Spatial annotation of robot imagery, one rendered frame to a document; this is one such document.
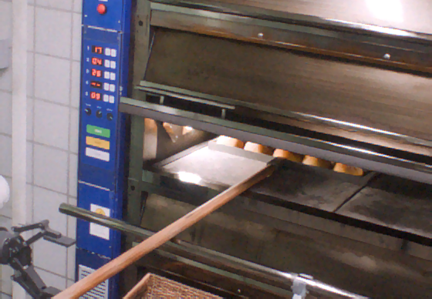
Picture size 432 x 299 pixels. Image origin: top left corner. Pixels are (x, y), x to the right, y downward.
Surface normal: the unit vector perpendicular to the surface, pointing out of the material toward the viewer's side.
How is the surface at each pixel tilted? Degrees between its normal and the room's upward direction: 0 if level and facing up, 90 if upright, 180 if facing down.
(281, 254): 70
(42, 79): 90
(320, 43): 90
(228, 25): 90
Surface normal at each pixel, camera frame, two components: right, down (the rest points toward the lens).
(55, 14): -0.48, 0.22
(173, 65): -0.43, -0.11
